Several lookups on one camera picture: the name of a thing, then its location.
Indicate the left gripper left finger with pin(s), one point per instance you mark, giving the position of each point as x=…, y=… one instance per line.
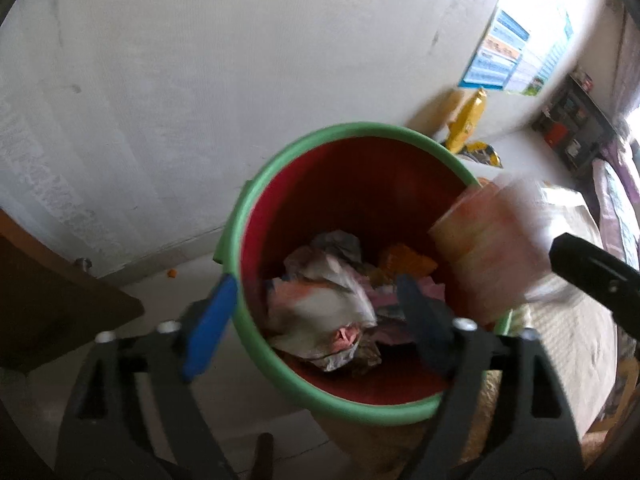
x=132, y=412

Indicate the dark metal shelf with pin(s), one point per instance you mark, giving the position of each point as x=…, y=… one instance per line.
x=574, y=127

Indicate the dark wooden furniture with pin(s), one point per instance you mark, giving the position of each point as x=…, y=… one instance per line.
x=49, y=306

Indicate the fluffy tan blanket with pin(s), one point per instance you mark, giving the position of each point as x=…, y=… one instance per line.
x=382, y=452

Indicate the green cartoon wall poster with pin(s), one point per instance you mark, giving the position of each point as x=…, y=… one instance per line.
x=549, y=62

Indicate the yellow duck toy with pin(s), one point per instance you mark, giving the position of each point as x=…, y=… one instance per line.
x=460, y=131

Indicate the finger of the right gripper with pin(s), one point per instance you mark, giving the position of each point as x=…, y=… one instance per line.
x=599, y=275

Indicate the red bin green rim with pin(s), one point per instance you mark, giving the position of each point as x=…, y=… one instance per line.
x=315, y=241

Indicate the blue pinyin wall poster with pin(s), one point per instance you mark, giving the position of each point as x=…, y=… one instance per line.
x=498, y=54

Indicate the checkered beige table cloth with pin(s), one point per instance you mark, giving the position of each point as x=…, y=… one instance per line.
x=576, y=331

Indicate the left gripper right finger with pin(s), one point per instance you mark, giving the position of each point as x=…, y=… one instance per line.
x=532, y=434

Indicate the pink strawberry milk carton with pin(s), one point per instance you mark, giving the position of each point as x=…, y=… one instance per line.
x=494, y=243

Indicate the orange plastic bag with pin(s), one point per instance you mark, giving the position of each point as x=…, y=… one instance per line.
x=400, y=259

